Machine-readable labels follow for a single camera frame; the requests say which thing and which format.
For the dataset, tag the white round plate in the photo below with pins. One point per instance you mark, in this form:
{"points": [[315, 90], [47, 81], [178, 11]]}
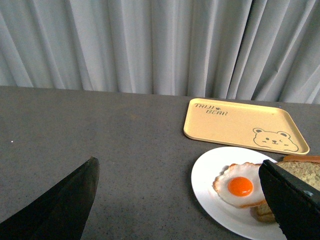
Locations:
{"points": [[239, 221]]}

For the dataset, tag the fried egg toy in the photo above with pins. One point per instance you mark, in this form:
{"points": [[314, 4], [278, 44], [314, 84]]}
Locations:
{"points": [[240, 186]]}

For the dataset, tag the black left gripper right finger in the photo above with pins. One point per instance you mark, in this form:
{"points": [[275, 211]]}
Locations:
{"points": [[294, 203]]}

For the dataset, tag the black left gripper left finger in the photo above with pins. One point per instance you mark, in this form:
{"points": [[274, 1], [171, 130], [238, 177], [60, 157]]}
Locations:
{"points": [[61, 212]]}

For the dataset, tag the bread slice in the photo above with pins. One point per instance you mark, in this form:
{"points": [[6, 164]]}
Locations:
{"points": [[306, 168], [264, 214]]}

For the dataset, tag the grey pleated curtain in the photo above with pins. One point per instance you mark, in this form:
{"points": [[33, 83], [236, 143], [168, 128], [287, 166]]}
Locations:
{"points": [[263, 50]]}

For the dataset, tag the yellow bear tray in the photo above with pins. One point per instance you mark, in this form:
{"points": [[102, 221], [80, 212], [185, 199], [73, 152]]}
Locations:
{"points": [[256, 127]]}

